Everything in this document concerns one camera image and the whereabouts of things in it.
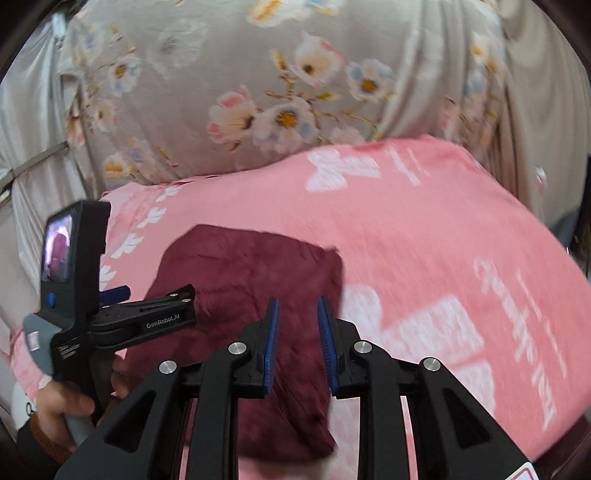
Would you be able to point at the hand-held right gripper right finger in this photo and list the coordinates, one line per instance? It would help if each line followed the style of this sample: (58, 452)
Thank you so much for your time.
(328, 346)

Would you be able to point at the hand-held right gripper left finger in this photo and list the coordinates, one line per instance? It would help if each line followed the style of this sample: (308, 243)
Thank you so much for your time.
(272, 341)

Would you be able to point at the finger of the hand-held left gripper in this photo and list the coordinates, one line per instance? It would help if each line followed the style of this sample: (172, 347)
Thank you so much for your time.
(115, 295)
(147, 318)

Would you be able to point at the maroon padded jacket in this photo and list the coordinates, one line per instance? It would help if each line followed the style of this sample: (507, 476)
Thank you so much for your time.
(240, 277)

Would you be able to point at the person's left forearm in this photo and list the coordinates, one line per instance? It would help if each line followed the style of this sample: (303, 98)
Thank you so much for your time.
(39, 443)

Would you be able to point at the person's left hand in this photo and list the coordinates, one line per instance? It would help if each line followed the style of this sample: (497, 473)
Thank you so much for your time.
(57, 406)

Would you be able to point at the metal rod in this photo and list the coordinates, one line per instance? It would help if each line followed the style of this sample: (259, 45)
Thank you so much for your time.
(37, 159)

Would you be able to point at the light grey sheet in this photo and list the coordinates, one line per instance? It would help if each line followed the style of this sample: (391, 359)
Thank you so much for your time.
(32, 115)

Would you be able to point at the pink printed blanket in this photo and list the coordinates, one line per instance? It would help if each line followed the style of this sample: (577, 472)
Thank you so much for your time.
(438, 230)

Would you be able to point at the grey floral quilt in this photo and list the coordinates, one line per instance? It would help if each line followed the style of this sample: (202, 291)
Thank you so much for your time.
(207, 69)

